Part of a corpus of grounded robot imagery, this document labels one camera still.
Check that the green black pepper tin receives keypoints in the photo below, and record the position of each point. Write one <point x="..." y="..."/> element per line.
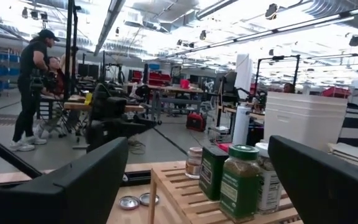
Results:
<point x="211" y="174"/>

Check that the black camera stand frame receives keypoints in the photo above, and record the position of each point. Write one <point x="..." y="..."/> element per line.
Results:
<point x="277" y="57"/>

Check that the red black portable box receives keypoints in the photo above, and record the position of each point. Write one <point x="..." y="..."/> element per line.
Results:
<point x="196" y="122"/>

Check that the small grey spice shaker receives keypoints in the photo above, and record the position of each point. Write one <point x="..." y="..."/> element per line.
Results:
<point x="194" y="165"/>

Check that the red smoked paprika tin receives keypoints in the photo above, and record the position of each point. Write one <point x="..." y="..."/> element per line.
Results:
<point x="225" y="147"/>

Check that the spice jar white lid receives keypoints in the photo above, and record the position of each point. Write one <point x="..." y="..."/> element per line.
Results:
<point x="270" y="186"/>

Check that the person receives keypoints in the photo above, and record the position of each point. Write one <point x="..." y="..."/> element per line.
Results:
<point x="288" y="88"/>
<point x="56" y="77"/>
<point x="30" y="77"/>

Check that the white board panel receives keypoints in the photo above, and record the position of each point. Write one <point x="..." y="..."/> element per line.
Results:
<point x="243" y="74"/>

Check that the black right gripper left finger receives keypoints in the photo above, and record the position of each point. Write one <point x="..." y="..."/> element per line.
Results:
<point x="57" y="205"/>

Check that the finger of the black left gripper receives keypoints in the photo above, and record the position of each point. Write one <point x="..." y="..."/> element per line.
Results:
<point x="126" y="130"/>
<point x="143" y="120"/>

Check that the wooden slatted shelf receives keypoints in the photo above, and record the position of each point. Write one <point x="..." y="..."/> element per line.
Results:
<point x="191" y="205"/>

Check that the red storage bins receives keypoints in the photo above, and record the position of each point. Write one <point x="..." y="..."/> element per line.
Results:
<point x="158" y="77"/>

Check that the stack of flat trays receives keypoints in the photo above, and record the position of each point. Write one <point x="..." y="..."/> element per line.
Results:
<point x="353" y="154"/>

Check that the green jar white lid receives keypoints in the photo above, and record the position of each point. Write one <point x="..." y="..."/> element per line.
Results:
<point x="239" y="186"/>

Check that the black vertical pole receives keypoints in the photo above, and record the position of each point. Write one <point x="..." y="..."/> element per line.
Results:
<point x="70" y="46"/>

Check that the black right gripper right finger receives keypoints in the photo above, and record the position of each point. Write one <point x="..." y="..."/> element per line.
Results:
<point x="328" y="193"/>

